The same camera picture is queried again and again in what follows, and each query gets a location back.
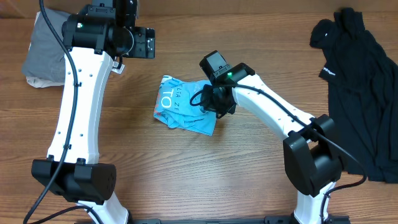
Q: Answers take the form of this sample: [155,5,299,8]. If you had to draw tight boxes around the light blue t-shirt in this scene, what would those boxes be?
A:
[154,75,216,136]

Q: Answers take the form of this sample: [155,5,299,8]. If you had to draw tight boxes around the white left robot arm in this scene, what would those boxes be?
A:
[31,0,155,223]

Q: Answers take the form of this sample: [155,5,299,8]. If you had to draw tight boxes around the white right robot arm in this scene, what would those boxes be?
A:
[199,59,350,223]

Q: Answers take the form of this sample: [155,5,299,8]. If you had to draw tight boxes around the grey folded shorts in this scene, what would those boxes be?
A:
[22,12,65,83]

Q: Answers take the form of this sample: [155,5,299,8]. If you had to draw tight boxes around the beige folded garment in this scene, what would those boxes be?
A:
[26,62,125,88]

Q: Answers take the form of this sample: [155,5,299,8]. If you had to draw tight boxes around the black garment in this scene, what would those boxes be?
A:
[310,7,397,184]

